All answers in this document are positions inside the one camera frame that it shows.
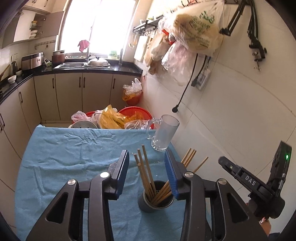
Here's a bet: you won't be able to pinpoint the black power cable with plug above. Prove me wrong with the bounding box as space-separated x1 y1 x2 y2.
172 53 199 113

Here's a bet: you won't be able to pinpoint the red trash bin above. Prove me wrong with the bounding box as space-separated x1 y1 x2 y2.
126 91 142 106

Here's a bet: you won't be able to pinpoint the person's right forearm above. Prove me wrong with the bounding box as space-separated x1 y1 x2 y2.
260 217 286 241

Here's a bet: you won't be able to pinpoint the blue table cloth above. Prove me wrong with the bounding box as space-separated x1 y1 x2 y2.
14 124 213 241

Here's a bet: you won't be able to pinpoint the white wall power socket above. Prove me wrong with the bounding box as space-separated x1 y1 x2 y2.
191 68 212 91

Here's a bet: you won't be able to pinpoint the steel rice cooker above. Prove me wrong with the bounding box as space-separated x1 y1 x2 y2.
21 52 45 70

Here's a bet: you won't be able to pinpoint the large hanging plastic bag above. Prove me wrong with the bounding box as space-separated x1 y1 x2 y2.
162 1 225 57

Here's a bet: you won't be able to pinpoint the pink white plastic bag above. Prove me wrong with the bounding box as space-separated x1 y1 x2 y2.
71 111 100 126

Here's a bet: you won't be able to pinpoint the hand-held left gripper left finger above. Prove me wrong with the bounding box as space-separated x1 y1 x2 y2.
25 149 130 241

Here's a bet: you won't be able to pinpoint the beige upper cabinets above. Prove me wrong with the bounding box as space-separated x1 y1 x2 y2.
0 0 65 49

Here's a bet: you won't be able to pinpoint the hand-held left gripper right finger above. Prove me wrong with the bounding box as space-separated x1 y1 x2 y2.
164 149 270 241

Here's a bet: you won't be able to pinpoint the white round container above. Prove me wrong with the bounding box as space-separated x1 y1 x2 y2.
68 120 97 129

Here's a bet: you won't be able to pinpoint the dark grey utensil cup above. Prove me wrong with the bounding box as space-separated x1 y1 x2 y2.
138 180 175 213

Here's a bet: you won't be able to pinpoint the brown cooking pot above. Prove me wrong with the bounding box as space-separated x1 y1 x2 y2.
52 50 65 65

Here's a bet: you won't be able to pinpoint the black kitchen countertop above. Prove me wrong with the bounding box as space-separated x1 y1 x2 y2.
0 64 142 105

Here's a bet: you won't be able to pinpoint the bundle of chopsticks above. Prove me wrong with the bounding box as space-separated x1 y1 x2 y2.
134 144 209 207

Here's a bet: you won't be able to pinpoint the pink rag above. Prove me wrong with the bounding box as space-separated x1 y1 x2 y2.
77 40 90 52

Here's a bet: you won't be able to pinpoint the beige cabinets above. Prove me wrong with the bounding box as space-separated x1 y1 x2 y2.
0 73 141 160
0 0 65 49

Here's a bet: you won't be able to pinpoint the red plastic basin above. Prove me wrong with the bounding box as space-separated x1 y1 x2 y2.
119 107 154 130

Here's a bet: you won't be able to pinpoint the yellow plastic bag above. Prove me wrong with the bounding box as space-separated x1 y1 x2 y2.
98 105 126 129

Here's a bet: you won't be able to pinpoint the steel pot lid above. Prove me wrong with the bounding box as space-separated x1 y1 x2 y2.
87 58 109 67

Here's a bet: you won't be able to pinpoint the clear bag with orange contents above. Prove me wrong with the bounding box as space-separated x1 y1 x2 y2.
124 112 151 130

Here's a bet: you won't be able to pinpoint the metal wall rack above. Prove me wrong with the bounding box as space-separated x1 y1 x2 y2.
133 15 164 36

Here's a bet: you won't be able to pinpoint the white cutting board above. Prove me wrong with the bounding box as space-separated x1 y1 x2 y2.
134 36 148 62

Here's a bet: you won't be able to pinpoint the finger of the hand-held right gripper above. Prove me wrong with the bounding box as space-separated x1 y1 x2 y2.
218 156 267 194

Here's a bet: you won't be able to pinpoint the steel kitchen sink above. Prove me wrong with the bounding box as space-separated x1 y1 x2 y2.
54 61 86 69

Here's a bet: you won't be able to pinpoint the beige lower cabinets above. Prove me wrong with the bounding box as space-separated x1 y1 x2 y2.
0 73 141 160

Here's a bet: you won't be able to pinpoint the kitchen window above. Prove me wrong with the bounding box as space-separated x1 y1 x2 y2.
57 0 137 58

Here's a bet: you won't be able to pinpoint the clear glass mug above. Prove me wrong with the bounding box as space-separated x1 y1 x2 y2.
146 114 180 152

